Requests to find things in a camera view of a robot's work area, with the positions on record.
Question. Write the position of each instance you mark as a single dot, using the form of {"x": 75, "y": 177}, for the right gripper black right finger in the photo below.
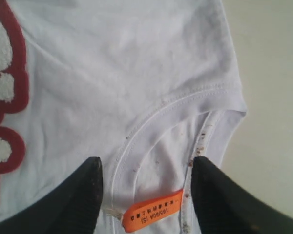
{"x": 223, "y": 207}

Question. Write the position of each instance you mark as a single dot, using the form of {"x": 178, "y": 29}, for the orange size tag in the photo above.
{"x": 145, "y": 213}

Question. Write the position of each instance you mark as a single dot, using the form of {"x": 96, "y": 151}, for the white t-shirt red print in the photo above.
{"x": 146, "y": 85}

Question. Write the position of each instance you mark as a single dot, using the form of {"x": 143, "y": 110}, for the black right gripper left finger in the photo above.
{"x": 72, "y": 208}

